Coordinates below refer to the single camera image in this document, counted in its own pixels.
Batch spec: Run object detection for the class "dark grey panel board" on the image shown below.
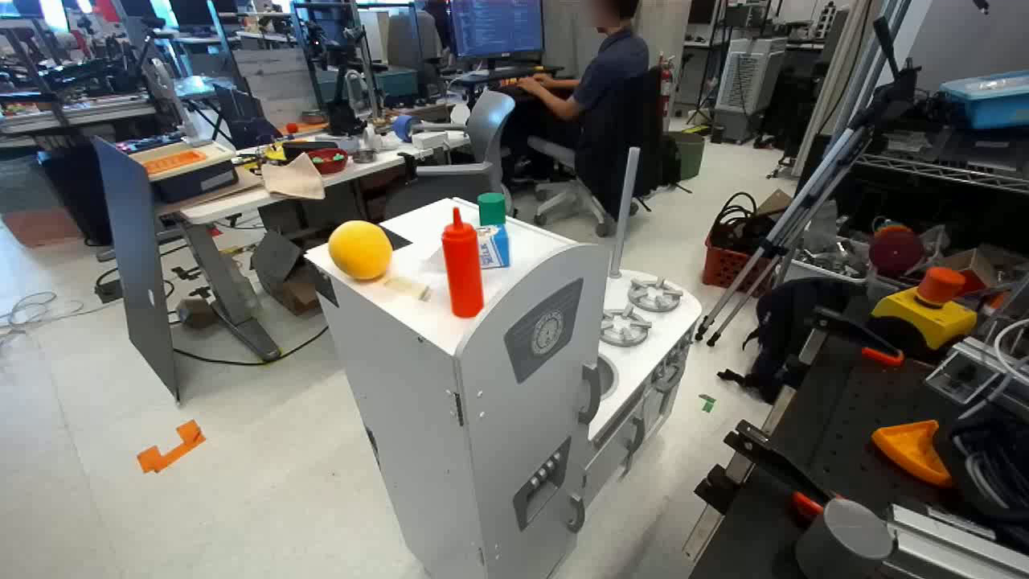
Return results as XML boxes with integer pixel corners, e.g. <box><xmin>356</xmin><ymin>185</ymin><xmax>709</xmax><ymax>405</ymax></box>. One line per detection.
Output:
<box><xmin>92</xmin><ymin>136</ymin><xmax>183</xmax><ymax>402</ymax></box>

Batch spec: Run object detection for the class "grey toy faucet pole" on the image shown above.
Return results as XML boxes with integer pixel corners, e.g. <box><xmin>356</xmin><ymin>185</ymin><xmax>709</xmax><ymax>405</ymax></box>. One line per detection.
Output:
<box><xmin>609</xmin><ymin>145</ymin><xmax>644</xmax><ymax>284</ymax></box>

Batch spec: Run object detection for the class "white toy kitchen cabinet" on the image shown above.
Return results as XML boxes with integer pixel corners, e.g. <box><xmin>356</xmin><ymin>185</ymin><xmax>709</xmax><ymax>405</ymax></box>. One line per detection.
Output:
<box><xmin>304</xmin><ymin>192</ymin><xmax>709</xmax><ymax>579</ymax></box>

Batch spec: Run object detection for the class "grey cylinder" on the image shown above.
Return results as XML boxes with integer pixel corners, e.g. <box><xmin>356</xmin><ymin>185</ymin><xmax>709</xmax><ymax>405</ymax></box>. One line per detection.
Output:
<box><xmin>793</xmin><ymin>494</ymin><xmax>899</xmax><ymax>579</ymax></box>

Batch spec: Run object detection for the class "red basket with black handle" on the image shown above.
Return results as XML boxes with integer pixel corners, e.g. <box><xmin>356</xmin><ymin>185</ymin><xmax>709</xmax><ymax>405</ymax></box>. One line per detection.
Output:
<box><xmin>701</xmin><ymin>189</ymin><xmax>763</xmax><ymax>293</ymax></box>

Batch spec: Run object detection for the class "red ketchup bottle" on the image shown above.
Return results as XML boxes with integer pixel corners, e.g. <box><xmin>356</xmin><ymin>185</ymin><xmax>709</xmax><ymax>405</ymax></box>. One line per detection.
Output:
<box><xmin>440</xmin><ymin>207</ymin><xmax>490</xmax><ymax>323</ymax></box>

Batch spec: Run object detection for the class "aluminium rail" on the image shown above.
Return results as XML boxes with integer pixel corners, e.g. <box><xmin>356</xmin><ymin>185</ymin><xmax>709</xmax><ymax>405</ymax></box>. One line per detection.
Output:
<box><xmin>886</xmin><ymin>498</ymin><xmax>1029</xmax><ymax>579</ymax></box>

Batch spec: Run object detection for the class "blue plastic container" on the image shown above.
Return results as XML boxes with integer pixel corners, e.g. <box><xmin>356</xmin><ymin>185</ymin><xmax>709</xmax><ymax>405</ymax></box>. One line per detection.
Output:
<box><xmin>937</xmin><ymin>67</ymin><xmax>1029</xmax><ymax>136</ymax></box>

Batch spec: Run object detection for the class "green bin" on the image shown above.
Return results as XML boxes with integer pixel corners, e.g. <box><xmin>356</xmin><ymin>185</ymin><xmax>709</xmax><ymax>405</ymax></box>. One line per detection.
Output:
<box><xmin>665</xmin><ymin>126</ymin><xmax>711</xmax><ymax>185</ymax></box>

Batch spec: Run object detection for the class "grey office chair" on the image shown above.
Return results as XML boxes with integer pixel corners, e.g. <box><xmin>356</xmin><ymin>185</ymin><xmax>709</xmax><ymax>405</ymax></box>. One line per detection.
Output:
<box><xmin>409</xmin><ymin>87</ymin><xmax>522</xmax><ymax>210</ymax></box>

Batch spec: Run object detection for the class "clear plastic box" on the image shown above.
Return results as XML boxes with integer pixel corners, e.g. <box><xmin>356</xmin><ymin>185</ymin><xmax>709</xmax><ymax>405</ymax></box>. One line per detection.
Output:
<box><xmin>923</xmin><ymin>335</ymin><xmax>1029</xmax><ymax>417</ymax></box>

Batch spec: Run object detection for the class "yellow ball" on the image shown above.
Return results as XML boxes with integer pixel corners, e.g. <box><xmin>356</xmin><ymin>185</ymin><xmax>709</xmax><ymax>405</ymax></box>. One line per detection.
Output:
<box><xmin>325</xmin><ymin>219</ymin><xmax>395</xmax><ymax>285</ymax></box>

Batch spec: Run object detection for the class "yellow emergency stop button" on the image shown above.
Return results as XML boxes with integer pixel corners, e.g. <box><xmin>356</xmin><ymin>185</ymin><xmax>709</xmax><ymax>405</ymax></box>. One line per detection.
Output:
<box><xmin>868</xmin><ymin>264</ymin><xmax>983</xmax><ymax>353</ymax></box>

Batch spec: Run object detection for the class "blue and white carton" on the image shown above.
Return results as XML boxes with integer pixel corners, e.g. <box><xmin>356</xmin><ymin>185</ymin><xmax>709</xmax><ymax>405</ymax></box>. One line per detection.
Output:
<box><xmin>477</xmin><ymin>219</ymin><xmax>515</xmax><ymax>272</ymax></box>

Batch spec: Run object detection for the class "grey camera tripod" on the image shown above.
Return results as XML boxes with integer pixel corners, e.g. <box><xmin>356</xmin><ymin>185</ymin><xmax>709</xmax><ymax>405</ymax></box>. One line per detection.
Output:
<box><xmin>693</xmin><ymin>13</ymin><xmax>927</xmax><ymax>346</ymax></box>

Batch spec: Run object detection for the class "orange triangular wedge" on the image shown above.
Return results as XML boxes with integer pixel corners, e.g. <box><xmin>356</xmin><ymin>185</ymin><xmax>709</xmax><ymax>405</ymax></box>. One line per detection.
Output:
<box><xmin>868</xmin><ymin>417</ymin><xmax>957</xmax><ymax>491</ymax></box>

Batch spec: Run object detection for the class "white cabinet door with emblem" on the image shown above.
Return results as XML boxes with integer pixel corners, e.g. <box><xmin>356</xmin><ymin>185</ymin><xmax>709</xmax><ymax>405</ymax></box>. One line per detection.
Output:
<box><xmin>455</xmin><ymin>238</ymin><xmax>611</xmax><ymax>572</ymax></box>

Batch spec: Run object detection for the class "crumpled beige paper bag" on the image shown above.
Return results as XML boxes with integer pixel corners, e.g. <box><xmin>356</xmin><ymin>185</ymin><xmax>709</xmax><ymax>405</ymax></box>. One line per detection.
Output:
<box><xmin>259</xmin><ymin>151</ymin><xmax>330</xmax><ymax>207</ymax></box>

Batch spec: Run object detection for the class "computer monitor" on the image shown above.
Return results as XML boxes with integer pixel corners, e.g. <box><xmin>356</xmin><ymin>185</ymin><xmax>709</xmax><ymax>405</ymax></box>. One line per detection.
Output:
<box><xmin>446</xmin><ymin>0</ymin><xmax>547</xmax><ymax>66</ymax></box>

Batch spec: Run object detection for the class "maroon ball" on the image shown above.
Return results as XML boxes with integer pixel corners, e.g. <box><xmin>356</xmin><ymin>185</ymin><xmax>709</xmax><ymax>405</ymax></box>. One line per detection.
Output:
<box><xmin>864</xmin><ymin>219</ymin><xmax>929</xmax><ymax>279</ymax></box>

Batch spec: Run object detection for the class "black tool with red handle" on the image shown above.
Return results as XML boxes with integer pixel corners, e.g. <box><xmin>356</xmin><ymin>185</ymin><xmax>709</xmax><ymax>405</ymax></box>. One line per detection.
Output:
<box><xmin>809</xmin><ymin>301</ymin><xmax>909</xmax><ymax>374</ymax></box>
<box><xmin>720</xmin><ymin>417</ymin><xmax>830</xmax><ymax>527</ymax></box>

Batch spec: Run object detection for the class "black office chair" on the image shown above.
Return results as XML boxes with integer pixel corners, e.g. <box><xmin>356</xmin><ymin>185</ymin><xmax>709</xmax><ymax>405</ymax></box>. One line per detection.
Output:
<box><xmin>526</xmin><ymin>66</ymin><xmax>684</xmax><ymax>236</ymax></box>

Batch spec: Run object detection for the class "white drawer cabinet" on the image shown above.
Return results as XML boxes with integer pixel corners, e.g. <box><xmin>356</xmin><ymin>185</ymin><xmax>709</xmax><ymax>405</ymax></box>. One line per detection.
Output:
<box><xmin>232</xmin><ymin>42</ymin><xmax>321</xmax><ymax>133</ymax></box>

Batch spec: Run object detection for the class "seated person in dark shirt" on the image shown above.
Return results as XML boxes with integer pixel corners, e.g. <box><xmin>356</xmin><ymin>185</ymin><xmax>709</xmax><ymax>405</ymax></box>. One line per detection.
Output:
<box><xmin>513</xmin><ymin>0</ymin><xmax>655</xmax><ymax>212</ymax></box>

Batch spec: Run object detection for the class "black floor cable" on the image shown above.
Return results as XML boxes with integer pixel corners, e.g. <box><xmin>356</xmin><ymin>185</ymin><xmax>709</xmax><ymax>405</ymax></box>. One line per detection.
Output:
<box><xmin>172</xmin><ymin>323</ymin><xmax>332</xmax><ymax>370</ymax></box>

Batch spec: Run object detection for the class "white desk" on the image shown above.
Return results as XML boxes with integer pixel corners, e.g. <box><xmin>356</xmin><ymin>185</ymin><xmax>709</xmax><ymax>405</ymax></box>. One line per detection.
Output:
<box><xmin>159</xmin><ymin>123</ymin><xmax>477</xmax><ymax>363</ymax></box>

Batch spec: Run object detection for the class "grey toy stove burner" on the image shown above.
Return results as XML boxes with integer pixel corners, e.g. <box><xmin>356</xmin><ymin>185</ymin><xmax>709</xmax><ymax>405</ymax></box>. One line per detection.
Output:
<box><xmin>625</xmin><ymin>272</ymin><xmax>688</xmax><ymax>318</ymax></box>
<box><xmin>596</xmin><ymin>307</ymin><xmax>655</xmax><ymax>350</ymax></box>

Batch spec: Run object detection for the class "orange bracket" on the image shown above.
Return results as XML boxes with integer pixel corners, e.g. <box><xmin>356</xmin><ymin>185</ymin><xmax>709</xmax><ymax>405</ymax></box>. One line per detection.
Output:
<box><xmin>136</xmin><ymin>417</ymin><xmax>209</xmax><ymax>476</ymax></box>

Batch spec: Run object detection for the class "black backpack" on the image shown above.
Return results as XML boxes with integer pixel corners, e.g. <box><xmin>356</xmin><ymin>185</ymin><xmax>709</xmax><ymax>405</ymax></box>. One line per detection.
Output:
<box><xmin>715</xmin><ymin>272</ymin><xmax>861</xmax><ymax>405</ymax></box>

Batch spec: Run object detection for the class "red bowl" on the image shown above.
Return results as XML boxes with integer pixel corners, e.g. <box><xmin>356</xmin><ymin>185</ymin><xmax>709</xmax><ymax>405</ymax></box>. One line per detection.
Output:
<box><xmin>304</xmin><ymin>143</ymin><xmax>353</xmax><ymax>176</ymax></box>

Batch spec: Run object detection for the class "box with orange lid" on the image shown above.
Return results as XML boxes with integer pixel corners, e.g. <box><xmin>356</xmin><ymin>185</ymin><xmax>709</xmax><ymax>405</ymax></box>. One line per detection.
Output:
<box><xmin>130</xmin><ymin>143</ymin><xmax>241</xmax><ymax>207</ymax></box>

